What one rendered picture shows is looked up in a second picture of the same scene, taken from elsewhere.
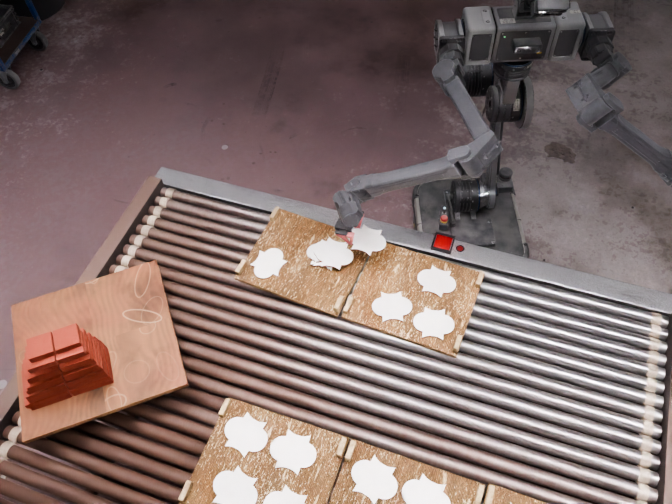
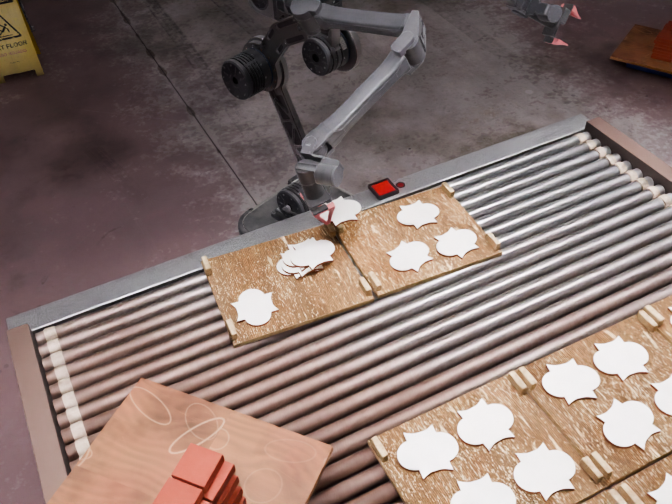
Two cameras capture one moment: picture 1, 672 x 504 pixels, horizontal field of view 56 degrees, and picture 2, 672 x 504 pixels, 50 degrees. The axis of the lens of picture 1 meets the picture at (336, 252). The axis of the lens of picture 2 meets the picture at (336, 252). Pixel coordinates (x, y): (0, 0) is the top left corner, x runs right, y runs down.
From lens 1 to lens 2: 1.19 m
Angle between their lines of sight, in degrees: 32
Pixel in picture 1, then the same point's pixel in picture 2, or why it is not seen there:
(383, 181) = (341, 119)
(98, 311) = (135, 475)
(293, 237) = (249, 272)
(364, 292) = (372, 264)
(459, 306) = (457, 218)
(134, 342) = not seen: hidden behind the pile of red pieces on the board
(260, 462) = (470, 460)
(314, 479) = (529, 427)
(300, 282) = (305, 299)
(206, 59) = not seen: outside the picture
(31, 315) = not seen: outside the picture
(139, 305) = (180, 429)
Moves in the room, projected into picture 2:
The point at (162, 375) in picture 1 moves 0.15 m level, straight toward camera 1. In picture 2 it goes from (296, 463) to (366, 468)
